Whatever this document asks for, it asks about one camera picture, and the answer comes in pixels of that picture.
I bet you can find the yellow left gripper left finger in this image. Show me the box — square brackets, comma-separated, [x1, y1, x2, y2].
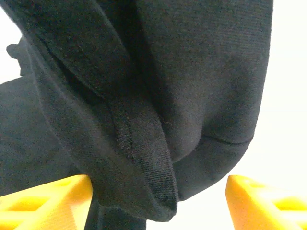
[0, 174, 93, 230]

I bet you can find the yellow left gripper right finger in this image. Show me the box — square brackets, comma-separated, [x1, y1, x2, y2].
[226, 174, 307, 230]

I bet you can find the black printed t-shirt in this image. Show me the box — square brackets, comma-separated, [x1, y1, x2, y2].
[0, 0, 274, 230]

